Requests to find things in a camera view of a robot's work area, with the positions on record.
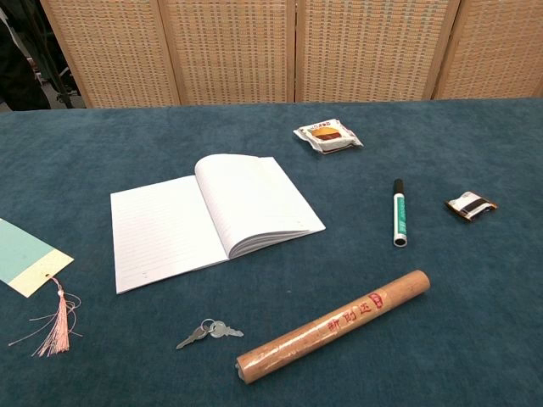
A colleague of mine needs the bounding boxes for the green white marker pen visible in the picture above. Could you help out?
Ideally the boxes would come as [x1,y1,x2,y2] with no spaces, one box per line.
[392,178,409,248]

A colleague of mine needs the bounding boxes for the open white lined notebook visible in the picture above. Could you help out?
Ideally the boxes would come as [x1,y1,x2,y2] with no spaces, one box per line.
[109,153,327,295]

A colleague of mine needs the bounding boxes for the blue bookmark with pink tassel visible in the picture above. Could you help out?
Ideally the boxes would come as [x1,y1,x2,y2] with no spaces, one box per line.
[0,218,84,358]

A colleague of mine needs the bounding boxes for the black tripod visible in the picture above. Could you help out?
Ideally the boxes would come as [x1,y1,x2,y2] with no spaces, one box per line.
[25,0,81,108]

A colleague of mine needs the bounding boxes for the standing person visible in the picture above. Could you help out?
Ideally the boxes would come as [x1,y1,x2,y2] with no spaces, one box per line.
[0,0,52,112]

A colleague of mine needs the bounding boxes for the white snack packet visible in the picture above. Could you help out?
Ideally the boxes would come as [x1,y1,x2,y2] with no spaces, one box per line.
[293,120,365,156]

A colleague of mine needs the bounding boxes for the woven wooden screen panel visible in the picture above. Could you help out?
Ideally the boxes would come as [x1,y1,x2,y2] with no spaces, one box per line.
[432,0,543,101]
[40,0,182,109]
[295,0,462,103]
[159,0,298,106]

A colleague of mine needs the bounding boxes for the brown wooden cylinder red letters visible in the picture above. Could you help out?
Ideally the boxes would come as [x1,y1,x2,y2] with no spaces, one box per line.
[235,269,431,385]

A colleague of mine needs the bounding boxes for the silver keys on ring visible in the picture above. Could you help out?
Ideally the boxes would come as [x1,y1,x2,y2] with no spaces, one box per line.
[176,318,245,350]

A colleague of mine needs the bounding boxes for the teal velvet table cloth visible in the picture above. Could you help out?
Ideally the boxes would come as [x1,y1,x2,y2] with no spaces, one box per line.
[0,98,543,407]

